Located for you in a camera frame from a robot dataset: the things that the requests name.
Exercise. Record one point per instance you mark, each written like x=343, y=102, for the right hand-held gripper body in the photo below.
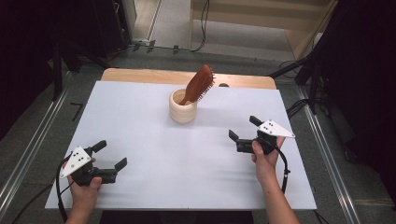
x=274, y=128

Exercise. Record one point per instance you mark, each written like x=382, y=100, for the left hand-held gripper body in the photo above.
x=76, y=161

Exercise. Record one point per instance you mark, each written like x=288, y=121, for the cream ribbed cup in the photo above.
x=182, y=115

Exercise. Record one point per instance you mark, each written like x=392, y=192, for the brown wooden hairbrush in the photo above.
x=199, y=84

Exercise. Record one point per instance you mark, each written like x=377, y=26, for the person's left hand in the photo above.
x=82, y=196

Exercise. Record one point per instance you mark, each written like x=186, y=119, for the person's right hand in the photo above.
x=264, y=165

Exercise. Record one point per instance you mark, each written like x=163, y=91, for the black stand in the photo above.
x=313, y=93
x=57, y=77

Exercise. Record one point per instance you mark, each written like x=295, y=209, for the white paper mat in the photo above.
x=186, y=174

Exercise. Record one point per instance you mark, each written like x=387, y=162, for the person's dark clothing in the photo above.
x=174, y=218

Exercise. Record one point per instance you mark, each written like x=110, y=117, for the wooden table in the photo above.
x=140, y=76

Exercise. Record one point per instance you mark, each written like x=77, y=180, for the light wooden shelf unit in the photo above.
x=305, y=40

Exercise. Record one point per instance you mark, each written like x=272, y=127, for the metal floor rail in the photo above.
x=327, y=161
x=28, y=155

